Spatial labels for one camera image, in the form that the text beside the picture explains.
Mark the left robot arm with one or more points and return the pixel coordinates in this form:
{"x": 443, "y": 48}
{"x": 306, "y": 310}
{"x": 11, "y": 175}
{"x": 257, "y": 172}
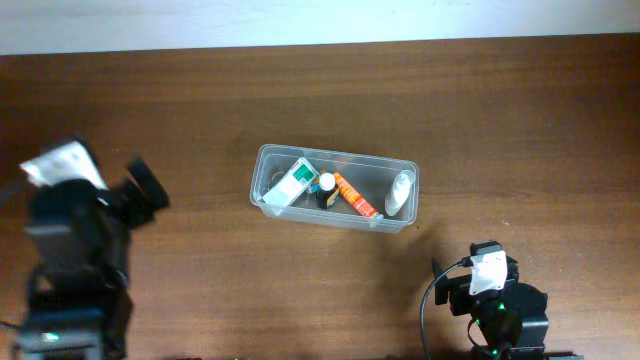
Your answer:
{"x": 77, "y": 296}

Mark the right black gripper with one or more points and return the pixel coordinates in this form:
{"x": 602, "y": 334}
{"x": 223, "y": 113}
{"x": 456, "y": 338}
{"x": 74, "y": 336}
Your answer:
{"x": 458, "y": 291}

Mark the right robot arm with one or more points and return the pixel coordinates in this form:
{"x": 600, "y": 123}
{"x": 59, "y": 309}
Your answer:
{"x": 512, "y": 320}

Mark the white spray bottle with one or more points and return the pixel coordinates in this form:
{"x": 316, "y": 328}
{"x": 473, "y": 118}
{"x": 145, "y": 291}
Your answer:
{"x": 399, "y": 192}

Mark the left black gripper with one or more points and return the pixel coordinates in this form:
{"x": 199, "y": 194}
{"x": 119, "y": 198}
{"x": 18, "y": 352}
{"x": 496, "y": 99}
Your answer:
{"x": 130, "y": 196}

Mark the dark bottle white cap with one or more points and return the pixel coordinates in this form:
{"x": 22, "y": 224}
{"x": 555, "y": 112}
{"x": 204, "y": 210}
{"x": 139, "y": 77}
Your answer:
{"x": 327, "y": 191}

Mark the small gold-lid jar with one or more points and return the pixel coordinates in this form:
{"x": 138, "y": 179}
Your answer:
{"x": 315, "y": 183}

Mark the orange tablet tube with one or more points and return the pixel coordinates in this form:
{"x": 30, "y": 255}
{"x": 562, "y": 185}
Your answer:
{"x": 355, "y": 199}

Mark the white green medicine box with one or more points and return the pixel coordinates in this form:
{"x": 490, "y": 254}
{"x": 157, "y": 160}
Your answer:
{"x": 295, "y": 181}

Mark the clear plastic container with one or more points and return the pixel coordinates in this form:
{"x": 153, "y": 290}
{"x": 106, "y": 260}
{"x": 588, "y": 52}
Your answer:
{"x": 371, "y": 176}

